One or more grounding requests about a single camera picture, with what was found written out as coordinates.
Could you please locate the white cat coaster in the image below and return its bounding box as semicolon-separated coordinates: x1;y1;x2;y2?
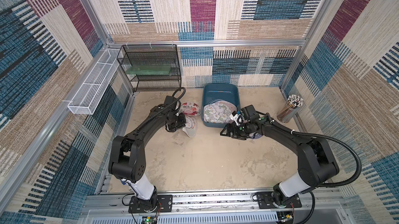
182;116;197;138

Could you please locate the red rose floral coaster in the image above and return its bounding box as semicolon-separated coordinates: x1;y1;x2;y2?
180;102;201;117

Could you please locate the white green floral coaster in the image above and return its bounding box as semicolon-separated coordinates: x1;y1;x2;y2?
203;100;237;124

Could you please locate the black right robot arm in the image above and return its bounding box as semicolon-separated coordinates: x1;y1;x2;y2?
220;105;362;208

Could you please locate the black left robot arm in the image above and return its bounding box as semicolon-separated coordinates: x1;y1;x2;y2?
108;87;186;209

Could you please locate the teal plastic storage box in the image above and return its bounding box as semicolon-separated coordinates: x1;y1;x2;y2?
201;83;241;128

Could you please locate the purple space bunny coaster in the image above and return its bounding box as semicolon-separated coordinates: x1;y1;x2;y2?
250;132;262;139

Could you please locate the clear cup of pencils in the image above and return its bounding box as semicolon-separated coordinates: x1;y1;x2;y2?
277;95;303;123

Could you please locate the green board on shelf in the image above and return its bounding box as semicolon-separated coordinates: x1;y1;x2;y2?
125;65;171;75

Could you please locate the black wire mesh shelf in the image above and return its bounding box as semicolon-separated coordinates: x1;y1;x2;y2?
117;44;182;92

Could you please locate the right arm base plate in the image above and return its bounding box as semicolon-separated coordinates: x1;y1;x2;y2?
251;191;302;209

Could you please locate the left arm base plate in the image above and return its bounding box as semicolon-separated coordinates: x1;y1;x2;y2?
128;194;173;214

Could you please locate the white wire mesh basket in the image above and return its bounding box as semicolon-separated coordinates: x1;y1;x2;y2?
68;49;119;115

